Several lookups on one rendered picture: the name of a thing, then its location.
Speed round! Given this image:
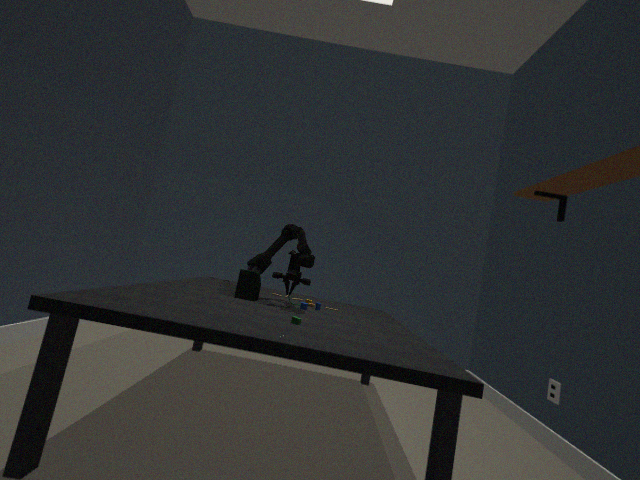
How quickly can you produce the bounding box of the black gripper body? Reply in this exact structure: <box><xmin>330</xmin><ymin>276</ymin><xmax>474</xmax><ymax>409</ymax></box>
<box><xmin>272</xmin><ymin>264</ymin><xmax>311</xmax><ymax>286</ymax></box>

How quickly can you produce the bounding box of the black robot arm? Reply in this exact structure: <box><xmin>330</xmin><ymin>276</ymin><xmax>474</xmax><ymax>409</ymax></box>
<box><xmin>247</xmin><ymin>224</ymin><xmax>315</xmax><ymax>281</ymax></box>

